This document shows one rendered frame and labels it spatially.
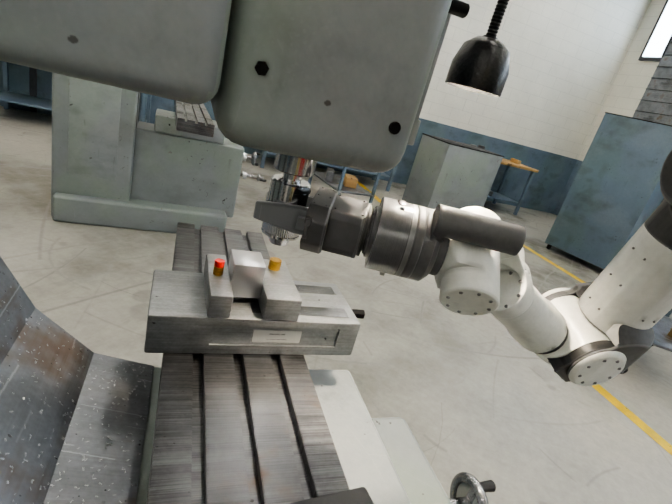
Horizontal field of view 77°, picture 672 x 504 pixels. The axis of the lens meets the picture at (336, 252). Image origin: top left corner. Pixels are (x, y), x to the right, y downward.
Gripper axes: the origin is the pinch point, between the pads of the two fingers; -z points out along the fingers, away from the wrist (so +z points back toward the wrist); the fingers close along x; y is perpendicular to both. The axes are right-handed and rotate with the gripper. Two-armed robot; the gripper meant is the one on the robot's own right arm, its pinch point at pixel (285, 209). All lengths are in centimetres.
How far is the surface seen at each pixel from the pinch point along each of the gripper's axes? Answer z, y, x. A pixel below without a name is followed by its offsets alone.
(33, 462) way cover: -20.2, 32.0, 15.3
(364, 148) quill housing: 7.4, -10.2, 7.8
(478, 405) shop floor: 102, 125, -144
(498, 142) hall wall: 252, 14, -808
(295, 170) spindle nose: 0.6, -5.3, 2.3
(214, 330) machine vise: -8.4, 24.7, -7.7
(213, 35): -5.4, -16.2, 15.1
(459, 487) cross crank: 47, 60, -24
